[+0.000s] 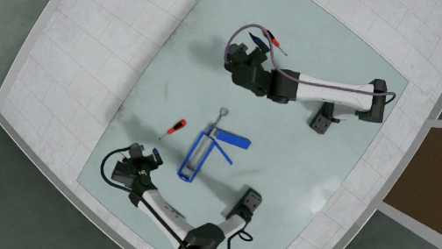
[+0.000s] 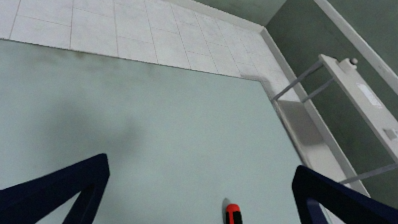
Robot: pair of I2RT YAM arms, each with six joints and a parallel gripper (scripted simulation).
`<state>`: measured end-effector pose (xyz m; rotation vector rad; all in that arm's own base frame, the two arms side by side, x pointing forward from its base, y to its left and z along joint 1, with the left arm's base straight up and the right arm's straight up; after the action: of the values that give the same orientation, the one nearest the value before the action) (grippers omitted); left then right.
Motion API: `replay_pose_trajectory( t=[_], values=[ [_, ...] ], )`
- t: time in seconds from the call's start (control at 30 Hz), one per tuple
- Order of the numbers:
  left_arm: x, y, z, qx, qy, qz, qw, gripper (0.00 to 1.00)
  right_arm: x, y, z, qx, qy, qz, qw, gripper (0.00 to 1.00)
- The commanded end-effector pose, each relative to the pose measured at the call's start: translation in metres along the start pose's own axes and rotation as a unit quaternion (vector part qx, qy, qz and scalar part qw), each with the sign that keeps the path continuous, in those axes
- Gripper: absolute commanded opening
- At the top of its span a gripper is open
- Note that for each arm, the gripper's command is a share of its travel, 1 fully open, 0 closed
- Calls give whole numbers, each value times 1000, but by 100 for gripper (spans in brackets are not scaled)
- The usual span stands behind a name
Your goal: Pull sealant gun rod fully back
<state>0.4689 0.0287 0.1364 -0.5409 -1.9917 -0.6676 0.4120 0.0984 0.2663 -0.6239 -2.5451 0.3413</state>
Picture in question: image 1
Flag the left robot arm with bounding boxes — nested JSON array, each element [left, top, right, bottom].
[[111, 160, 262, 249]]

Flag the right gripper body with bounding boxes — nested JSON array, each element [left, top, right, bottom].
[[225, 42, 270, 73]]

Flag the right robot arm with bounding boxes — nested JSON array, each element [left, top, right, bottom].
[[232, 63, 388, 134]]

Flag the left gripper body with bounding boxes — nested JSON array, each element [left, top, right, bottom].
[[124, 146, 163, 173]]

